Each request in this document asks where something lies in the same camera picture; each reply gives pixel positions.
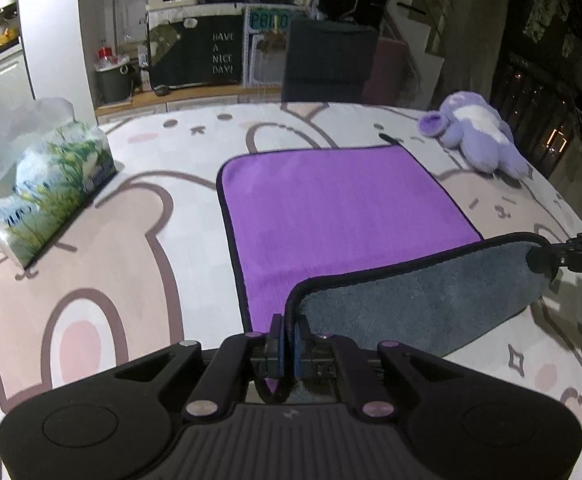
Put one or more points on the teal poison sign rack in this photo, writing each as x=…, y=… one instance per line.
x=265, y=42

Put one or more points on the black cabinet curtain with text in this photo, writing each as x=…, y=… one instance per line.
x=199, y=51

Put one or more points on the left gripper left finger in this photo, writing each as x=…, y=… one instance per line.
x=241, y=359

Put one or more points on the maroon folded mat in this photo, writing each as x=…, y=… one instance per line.
x=394, y=78

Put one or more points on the white drawer platform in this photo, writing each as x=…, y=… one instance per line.
x=143, y=99

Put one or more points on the bunny print table cover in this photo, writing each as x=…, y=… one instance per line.
x=101, y=338

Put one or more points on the green floral tissue pack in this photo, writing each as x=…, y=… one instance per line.
x=51, y=166

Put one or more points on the dark floor chair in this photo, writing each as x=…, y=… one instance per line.
x=327, y=62

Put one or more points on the grey trash bin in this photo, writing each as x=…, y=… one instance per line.
x=113, y=74

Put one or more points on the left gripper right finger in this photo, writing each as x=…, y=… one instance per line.
x=333, y=369

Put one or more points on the purple plush toy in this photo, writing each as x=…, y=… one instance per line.
x=467, y=123

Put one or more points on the purple and grey towel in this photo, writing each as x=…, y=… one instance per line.
x=365, y=243

